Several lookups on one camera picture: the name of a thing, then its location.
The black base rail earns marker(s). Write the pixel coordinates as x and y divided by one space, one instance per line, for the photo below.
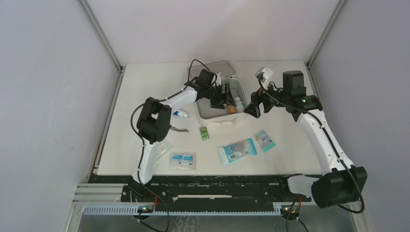
205 193

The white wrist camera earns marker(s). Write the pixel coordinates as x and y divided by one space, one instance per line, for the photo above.
218 79
265 76

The small teal mask packet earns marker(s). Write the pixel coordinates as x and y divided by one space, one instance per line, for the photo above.
264 140

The white blue tube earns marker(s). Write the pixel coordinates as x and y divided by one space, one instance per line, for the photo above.
181 114

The brown bottle orange cap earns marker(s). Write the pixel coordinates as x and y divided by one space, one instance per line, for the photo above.
231 109

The large blue white pouch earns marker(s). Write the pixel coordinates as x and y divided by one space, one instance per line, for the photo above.
236 151

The black handled scissors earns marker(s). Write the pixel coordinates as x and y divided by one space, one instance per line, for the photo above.
178 129

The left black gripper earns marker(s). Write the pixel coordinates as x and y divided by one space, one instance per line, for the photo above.
226 98

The clear bag gauze pad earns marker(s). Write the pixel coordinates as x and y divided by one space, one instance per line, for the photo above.
163 148

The white medicine kit case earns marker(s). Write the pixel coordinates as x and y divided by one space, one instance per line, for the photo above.
209 117

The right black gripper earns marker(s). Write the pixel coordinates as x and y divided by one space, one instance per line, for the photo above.
254 108

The small green medicine box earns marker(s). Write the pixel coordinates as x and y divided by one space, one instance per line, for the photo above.
204 133

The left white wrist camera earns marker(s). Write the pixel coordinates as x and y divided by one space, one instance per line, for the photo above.
218 79

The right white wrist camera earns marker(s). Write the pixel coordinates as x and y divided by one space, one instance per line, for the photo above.
265 76

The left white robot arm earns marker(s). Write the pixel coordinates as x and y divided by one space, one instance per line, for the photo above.
151 120

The bag of blue packets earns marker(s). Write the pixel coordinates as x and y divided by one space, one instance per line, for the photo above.
183 161

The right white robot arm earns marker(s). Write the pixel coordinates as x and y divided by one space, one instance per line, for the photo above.
341 182

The white plastic bottle green label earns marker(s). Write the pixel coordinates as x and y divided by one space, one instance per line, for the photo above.
240 106

